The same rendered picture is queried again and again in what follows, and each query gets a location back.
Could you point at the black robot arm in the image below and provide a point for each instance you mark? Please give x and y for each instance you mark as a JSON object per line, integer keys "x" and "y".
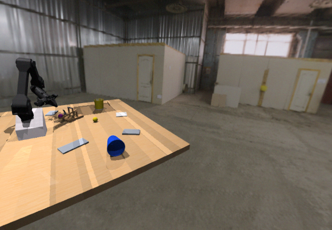
{"x": 21, "y": 105}

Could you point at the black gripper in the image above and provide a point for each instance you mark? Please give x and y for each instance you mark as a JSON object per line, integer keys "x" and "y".
{"x": 47, "y": 99}

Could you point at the yellow cup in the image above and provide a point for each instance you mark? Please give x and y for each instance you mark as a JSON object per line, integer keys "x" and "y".
{"x": 99, "y": 104}

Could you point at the blue open cylinder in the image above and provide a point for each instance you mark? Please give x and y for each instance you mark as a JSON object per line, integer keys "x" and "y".
{"x": 115, "y": 146}

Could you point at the small wooden catapult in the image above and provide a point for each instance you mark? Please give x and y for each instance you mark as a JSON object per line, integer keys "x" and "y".
{"x": 73, "y": 117}

